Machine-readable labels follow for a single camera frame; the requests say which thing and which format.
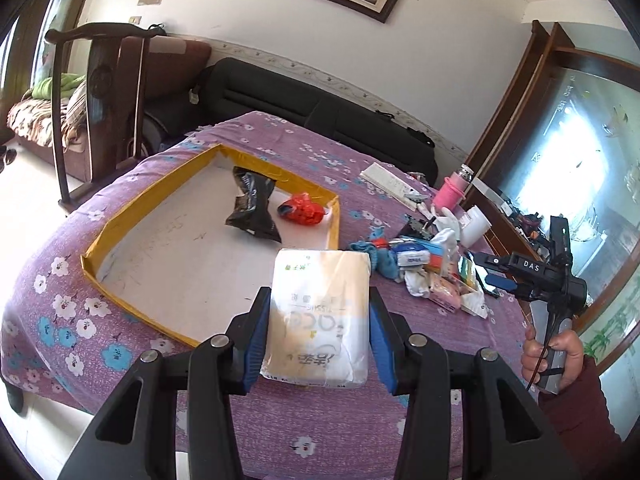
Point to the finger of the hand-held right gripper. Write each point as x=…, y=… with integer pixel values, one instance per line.
x=502, y=284
x=492, y=261

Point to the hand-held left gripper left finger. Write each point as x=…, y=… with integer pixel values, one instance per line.
x=255, y=346

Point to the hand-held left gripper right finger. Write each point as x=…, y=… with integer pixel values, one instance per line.
x=382, y=351

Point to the pink tissue pack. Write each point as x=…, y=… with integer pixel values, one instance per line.
x=445, y=295

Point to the white tissue pack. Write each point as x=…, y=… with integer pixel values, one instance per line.
x=320, y=310

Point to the white sock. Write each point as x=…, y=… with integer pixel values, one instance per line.
x=420, y=285

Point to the small red plastic bag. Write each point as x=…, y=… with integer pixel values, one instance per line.
x=382, y=243

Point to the yellow-edged cardboard tray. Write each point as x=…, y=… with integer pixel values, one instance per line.
x=175, y=240

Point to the person's right forearm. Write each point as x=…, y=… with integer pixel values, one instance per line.
x=585, y=410

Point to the person's right hand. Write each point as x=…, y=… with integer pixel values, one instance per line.
x=567, y=355

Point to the small items on cabinet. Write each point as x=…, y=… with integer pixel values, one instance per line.
x=527, y=225

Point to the white glove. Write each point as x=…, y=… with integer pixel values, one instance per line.
x=447, y=225

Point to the pink water bottle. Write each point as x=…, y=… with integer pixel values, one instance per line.
x=450, y=190

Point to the white power strip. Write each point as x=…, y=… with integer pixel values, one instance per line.
x=392, y=182

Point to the black plastic bag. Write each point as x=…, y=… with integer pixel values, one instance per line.
x=252, y=200

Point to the wooden glass cabinet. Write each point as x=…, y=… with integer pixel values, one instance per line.
x=590, y=125

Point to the black sofa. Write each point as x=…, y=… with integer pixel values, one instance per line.
x=280, y=90

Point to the white tag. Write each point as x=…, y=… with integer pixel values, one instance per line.
x=194, y=95

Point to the brown sofa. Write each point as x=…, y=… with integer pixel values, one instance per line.
x=165, y=75

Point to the dark wooden chair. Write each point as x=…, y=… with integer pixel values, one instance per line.
x=105, y=90

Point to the dark shoes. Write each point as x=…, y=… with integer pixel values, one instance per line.
x=7, y=157

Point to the brown patterned blanket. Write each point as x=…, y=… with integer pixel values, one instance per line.
x=35, y=117

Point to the green cloth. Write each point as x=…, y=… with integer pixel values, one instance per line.
x=52, y=87

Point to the small black item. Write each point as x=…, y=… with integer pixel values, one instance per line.
x=156, y=29

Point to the wooden glass door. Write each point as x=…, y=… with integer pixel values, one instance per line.
x=30, y=30

